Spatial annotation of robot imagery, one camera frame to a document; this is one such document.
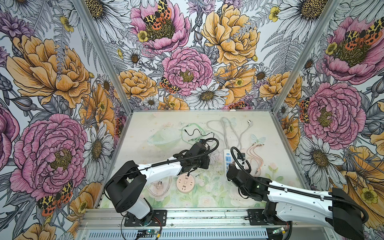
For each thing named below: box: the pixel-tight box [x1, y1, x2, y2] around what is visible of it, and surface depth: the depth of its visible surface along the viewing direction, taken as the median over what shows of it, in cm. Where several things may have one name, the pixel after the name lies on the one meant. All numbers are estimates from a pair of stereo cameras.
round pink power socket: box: [176, 174, 195, 193], surface depth 85 cm
